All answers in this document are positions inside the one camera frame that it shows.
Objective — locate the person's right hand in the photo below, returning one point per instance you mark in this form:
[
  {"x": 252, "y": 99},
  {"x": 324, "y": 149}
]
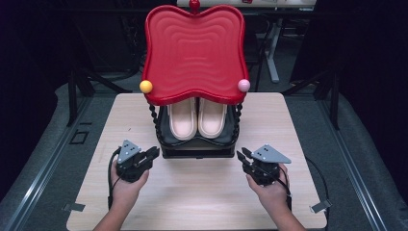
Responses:
[{"x": 272, "y": 195}]

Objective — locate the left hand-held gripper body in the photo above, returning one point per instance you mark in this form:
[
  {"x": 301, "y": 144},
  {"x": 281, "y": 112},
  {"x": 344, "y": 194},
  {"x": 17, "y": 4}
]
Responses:
[{"x": 128, "y": 154}]

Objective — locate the cream slipper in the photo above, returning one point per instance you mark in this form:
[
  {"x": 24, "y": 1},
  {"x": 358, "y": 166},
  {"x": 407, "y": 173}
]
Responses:
[
  {"x": 182, "y": 122},
  {"x": 211, "y": 122}
]

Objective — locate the red and black shoe rack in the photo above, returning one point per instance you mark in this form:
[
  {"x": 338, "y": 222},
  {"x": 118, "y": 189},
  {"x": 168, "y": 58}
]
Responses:
[{"x": 192, "y": 57}]

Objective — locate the metal floor rail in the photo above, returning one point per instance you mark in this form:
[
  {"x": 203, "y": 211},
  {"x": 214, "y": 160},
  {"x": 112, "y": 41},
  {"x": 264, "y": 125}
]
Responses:
[
  {"x": 356, "y": 179},
  {"x": 41, "y": 179}
]

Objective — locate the black metal stand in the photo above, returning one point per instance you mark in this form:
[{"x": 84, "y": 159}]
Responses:
[
  {"x": 77, "y": 93},
  {"x": 327, "y": 93}
]

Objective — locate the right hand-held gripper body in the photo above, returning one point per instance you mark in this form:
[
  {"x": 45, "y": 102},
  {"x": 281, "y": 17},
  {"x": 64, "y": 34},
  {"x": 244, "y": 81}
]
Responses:
[{"x": 269, "y": 157}]

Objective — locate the person's left hand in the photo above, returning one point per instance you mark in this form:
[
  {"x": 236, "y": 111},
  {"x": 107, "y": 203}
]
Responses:
[{"x": 126, "y": 192}]

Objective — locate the grey table bracket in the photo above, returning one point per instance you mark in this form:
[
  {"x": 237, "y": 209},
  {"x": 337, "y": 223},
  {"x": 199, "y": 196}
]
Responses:
[
  {"x": 320, "y": 206},
  {"x": 73, "y": 207}
]

